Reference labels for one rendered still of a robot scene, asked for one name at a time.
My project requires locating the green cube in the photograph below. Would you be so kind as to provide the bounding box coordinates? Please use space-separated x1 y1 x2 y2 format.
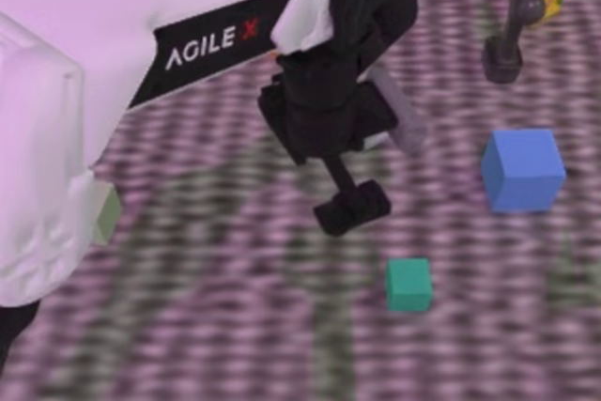
384 256 434 314

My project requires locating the blue cube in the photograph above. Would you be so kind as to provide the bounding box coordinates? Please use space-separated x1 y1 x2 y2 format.
480 128 567 215

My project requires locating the pale green block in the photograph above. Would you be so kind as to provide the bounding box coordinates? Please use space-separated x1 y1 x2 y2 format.
91 183 124 246

